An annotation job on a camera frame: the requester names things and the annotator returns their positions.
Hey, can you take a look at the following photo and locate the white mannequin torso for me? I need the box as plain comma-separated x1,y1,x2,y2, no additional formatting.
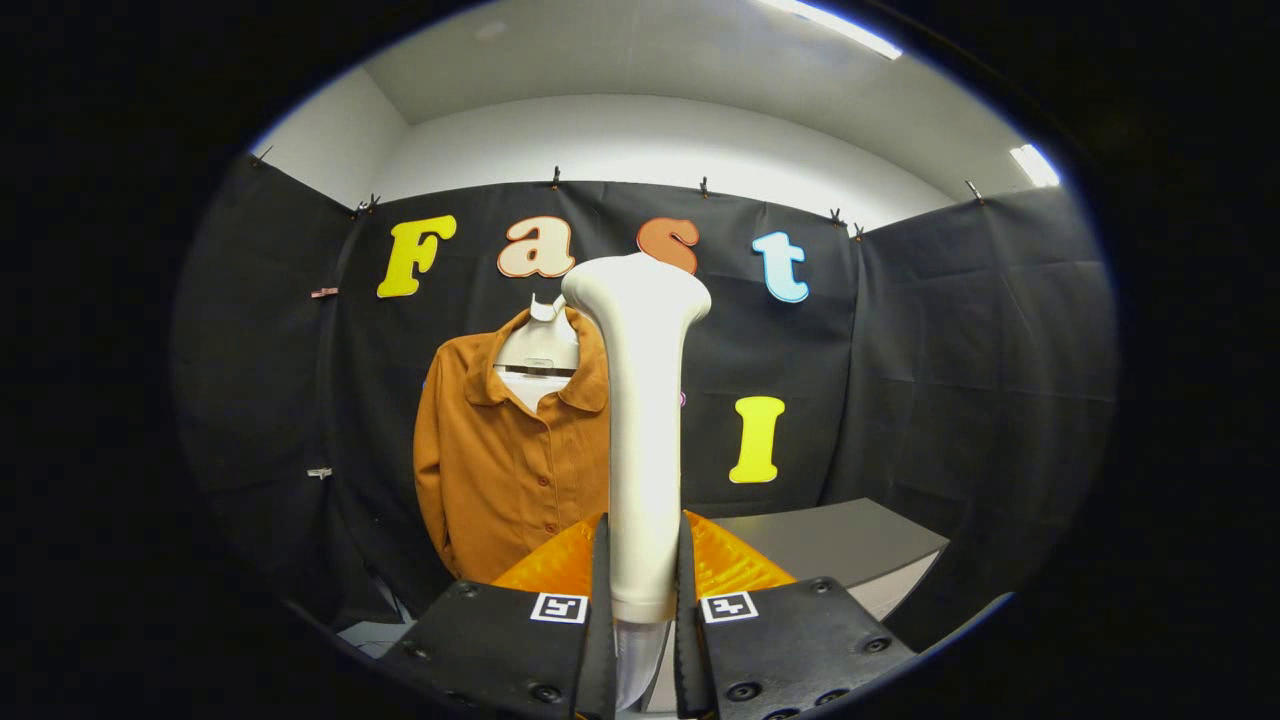
493,294,581,411

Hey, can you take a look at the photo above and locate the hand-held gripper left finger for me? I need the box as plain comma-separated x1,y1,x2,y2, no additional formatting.
375,512,619,720

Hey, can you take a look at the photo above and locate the orange button-up shirt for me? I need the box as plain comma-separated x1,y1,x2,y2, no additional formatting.
413,307,613,584

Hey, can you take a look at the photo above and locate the short ceiling light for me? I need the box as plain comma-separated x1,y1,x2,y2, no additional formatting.
1008,143,1061,188

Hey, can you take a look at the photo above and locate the white garment steamer head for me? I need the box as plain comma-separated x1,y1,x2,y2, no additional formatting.
560,252,713,623

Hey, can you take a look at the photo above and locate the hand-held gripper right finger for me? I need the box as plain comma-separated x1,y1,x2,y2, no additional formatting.
673,510,918,720

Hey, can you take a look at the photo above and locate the row of black clips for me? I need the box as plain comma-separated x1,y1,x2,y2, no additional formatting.
250,145,986,241

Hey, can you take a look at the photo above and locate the black backdrop cloth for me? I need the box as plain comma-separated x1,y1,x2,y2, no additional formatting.
170,155,1119,651

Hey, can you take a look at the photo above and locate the grey cabinet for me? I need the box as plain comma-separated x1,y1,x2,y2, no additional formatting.
700,498,951,623

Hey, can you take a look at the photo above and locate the long ceiling light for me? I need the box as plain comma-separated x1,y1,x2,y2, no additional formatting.
755,0,903,61

